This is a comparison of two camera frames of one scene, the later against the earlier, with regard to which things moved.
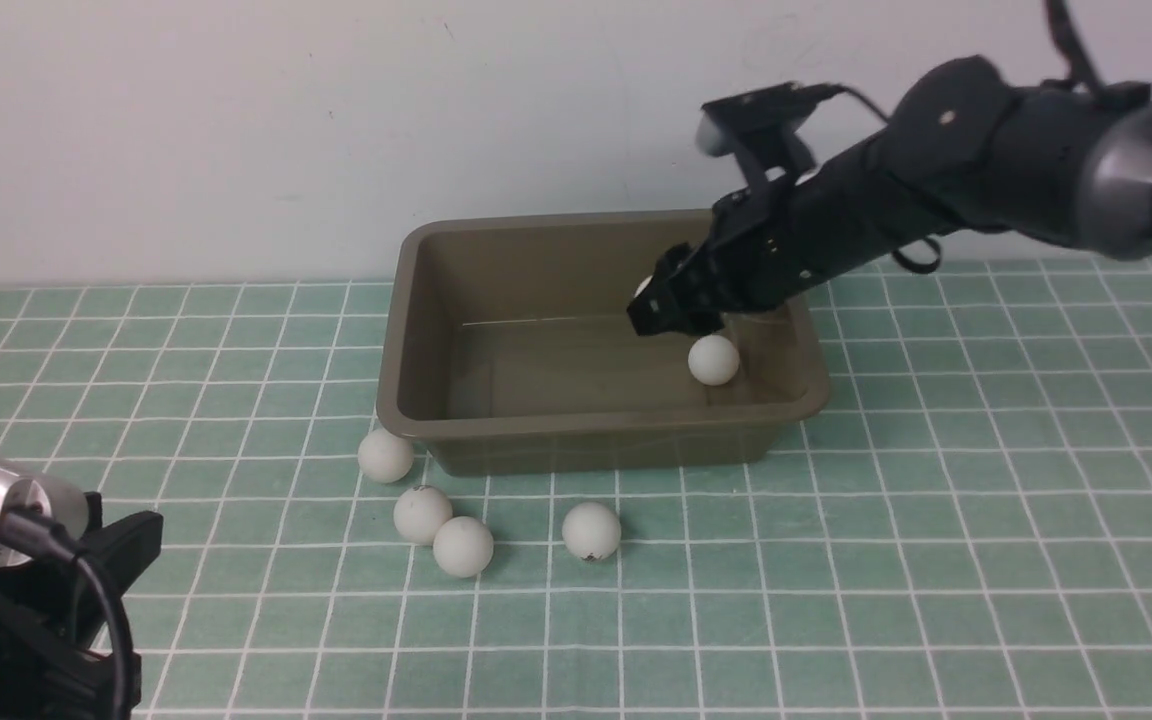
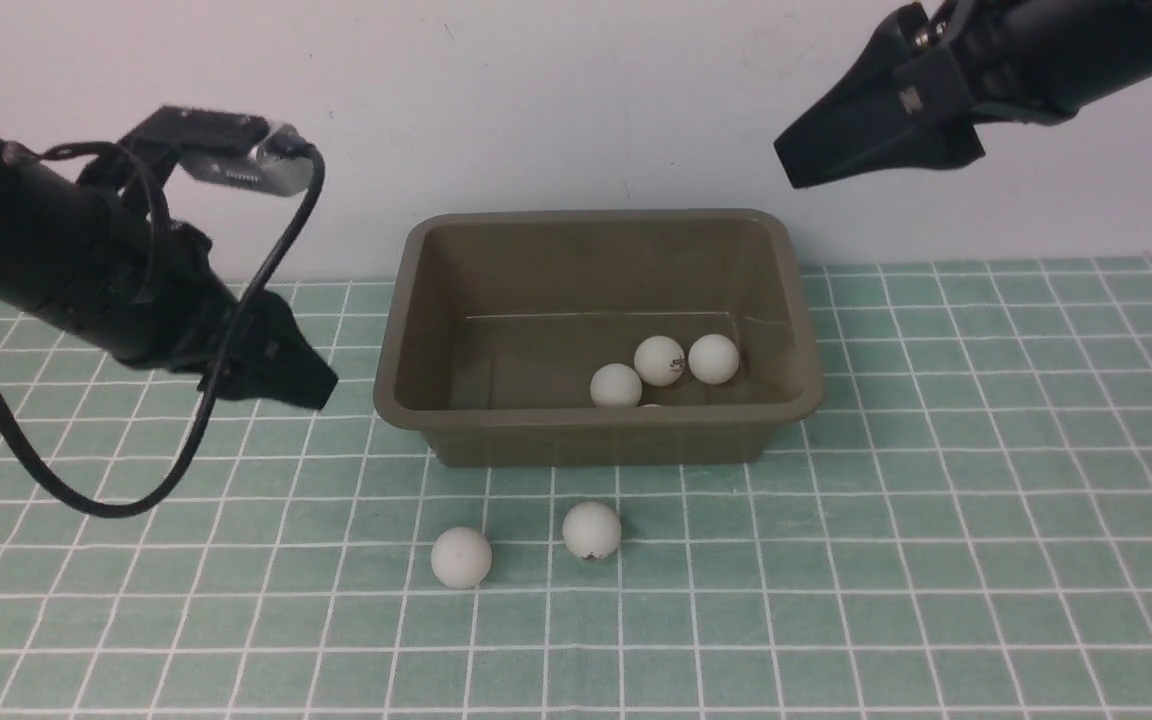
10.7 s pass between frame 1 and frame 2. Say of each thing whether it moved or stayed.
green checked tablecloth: stayed
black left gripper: moved
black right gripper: moved
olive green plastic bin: stayed
